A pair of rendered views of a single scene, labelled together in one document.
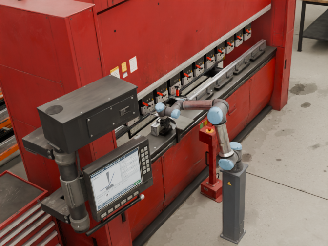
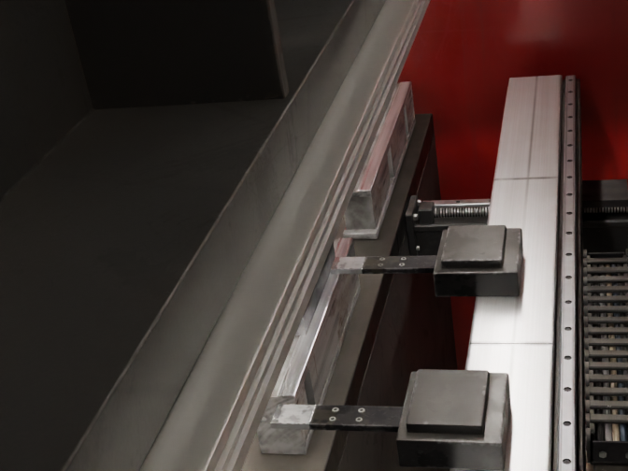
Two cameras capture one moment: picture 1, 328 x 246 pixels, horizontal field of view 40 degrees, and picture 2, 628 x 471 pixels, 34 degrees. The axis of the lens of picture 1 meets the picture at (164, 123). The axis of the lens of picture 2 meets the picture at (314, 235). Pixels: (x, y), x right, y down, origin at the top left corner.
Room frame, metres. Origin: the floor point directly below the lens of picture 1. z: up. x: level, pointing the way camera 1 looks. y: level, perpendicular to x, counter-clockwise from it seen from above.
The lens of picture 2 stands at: (4.60, -0.44, 1.72)
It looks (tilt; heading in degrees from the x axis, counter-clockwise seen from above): 28 degrees down; 159
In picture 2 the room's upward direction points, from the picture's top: 9 degrees counter-clockwise
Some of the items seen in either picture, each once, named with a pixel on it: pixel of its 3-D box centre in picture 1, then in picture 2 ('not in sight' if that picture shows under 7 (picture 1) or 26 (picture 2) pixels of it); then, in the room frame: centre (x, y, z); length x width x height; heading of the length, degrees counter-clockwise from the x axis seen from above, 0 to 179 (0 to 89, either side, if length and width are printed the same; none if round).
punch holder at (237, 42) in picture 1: (235, 37); not in sight; (4.50, -0.85, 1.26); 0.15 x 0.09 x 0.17; 142
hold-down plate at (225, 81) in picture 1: (223, 83); not in sight; (4.18, -0.66, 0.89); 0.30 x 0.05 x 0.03; 142
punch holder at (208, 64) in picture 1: (207, 57); not in sight; (4.03, -0.47, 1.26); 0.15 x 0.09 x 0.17; 142
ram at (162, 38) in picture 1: (198, 13); not in sight; (3.94, -0.39, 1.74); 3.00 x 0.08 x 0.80; 142
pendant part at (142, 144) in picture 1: (117, 175); not in sight; (2.09, 0.30, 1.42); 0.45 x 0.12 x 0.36; 132
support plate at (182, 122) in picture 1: (175, 121); not in sight; (3.33, -0.11, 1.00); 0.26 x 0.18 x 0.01; 52
